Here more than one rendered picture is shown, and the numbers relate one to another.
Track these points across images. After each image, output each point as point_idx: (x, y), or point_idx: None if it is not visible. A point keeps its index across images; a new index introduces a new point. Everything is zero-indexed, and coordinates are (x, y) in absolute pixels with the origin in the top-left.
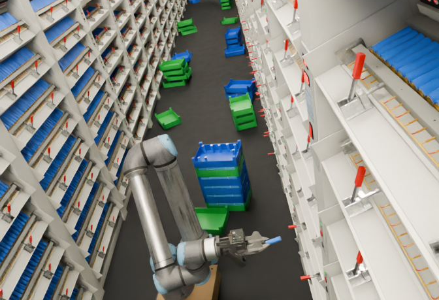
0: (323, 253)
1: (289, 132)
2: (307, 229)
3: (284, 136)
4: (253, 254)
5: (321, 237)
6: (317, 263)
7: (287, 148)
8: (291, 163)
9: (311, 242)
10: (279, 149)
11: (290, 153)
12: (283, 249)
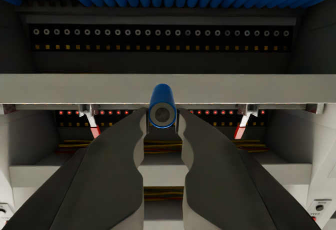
0: (2, 188)
1: (298, 187)
2: (134, 102)
3: (307, 190)
4: (44, 192)
5: (10, 214)
6: (33, 103)
7: (319, 165)
8: (333, 128)
9: (92, 103)
10: None
11: (321, 152)
12: None
